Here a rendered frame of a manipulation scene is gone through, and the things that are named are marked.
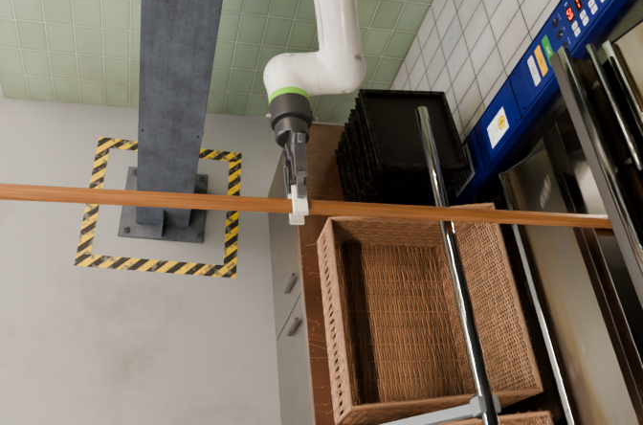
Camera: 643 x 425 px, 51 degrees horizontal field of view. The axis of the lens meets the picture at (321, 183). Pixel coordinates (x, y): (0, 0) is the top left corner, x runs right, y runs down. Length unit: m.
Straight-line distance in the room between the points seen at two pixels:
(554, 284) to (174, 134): 1.21
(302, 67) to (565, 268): 0.81
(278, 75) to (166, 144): 0.79
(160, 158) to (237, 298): 0.63
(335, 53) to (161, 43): 0.57
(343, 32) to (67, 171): 1.62
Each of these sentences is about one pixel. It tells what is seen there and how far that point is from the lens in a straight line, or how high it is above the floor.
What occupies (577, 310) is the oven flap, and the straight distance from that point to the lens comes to 1.75.
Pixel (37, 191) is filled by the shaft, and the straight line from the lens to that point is 1.35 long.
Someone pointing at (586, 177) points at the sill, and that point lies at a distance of 1.76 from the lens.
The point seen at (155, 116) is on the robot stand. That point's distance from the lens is 2.13.
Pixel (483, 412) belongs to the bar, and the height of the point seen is 1.17.
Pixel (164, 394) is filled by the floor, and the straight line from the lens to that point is 2.44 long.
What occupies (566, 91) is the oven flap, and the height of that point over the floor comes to 1.41.
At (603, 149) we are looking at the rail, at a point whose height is 1.44.
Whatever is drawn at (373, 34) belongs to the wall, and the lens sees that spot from 2.74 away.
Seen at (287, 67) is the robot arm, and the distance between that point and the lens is 1.54.
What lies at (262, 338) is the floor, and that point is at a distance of 2.54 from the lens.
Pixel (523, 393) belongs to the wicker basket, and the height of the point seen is 0.83.
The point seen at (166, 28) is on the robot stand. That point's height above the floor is 1.05.
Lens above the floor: 2.35
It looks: 54 degrees down
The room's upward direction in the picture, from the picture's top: 23 degrees clockwise
